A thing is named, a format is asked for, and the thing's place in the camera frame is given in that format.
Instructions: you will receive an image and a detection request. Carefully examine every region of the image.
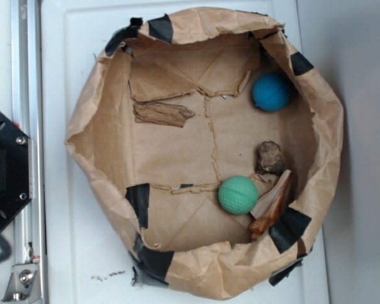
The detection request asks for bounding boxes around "green dimpled ball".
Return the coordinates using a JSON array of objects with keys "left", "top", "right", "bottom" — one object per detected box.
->
[{"left": 218, "top": 175, "right": 260, "bottom": 215}]

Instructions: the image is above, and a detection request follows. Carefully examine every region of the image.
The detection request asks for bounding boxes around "aluminium frame rail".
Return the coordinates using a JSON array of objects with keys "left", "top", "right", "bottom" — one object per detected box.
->
[{"left": 11, "top": 1, "right": 49, "bottom": 303}]

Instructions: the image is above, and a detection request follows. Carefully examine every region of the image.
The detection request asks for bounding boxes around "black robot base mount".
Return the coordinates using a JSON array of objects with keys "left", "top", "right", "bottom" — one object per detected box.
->
[{"left": 0, "top": 112, "right": 31, "bottom": 232}]

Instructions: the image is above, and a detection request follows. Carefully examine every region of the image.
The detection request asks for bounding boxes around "brown conch seashell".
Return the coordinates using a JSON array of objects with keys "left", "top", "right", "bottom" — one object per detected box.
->
[{"left": 249, "top": 170, "right": 291, "bottom": 241}]

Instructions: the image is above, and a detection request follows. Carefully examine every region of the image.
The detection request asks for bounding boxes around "brown paper bag tray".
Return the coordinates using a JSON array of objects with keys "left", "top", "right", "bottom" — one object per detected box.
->
[{"left": 66, "top": 8, "right": 343, "bottom": 300}]

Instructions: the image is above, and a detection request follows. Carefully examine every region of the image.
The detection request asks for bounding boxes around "brown bark piece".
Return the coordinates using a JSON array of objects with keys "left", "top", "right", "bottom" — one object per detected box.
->
[{"left": 133, "top": 102, "right": 196, "bottom": 128}]

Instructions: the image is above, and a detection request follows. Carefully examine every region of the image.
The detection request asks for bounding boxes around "blue dimpled ball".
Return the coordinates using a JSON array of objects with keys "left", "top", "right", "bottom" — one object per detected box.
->
[{"left": 252, "top": 73, "right": 293, "bottom": 112}]

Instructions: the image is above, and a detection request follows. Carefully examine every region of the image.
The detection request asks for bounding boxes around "brown rock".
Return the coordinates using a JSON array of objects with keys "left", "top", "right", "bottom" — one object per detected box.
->
[{"left": 255, "top": 141, "right": 286, "bottom": 176}]

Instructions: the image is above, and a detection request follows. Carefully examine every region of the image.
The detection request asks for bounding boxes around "metal corner bracket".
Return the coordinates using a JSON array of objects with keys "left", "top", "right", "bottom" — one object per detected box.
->
[{"left": 0, "top": 263, "right": 41, "bottom": 303}]

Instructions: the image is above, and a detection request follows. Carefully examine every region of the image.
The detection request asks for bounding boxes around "white plastic tray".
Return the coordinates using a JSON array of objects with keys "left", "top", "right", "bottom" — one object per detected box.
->
[{"left": 39, "top": 0, "right": 331, "bottom": 304}]

